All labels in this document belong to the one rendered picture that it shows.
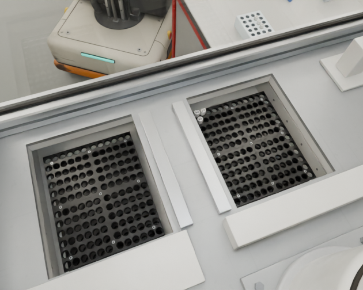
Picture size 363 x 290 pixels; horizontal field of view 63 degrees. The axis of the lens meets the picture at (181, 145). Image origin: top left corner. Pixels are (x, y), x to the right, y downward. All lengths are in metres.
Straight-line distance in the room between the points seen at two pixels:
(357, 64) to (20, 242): 0.69
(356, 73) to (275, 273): 0.45
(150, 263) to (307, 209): 0.26
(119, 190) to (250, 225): 0.25
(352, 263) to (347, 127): 0.36
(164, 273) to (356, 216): 0.34
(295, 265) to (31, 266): 0.40
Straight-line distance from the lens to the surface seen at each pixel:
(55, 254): 0.64
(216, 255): 0.51
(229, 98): 0.76
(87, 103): 0.59
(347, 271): 0.37
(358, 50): 0.70
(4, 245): 0.56
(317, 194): 0.54
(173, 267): 0.49
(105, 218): 0.57
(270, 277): 0.51
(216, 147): 0.61
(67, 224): 0.61
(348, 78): 0.74
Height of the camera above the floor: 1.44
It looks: 63 degrees down
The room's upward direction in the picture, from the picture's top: 4 degrees clockwise
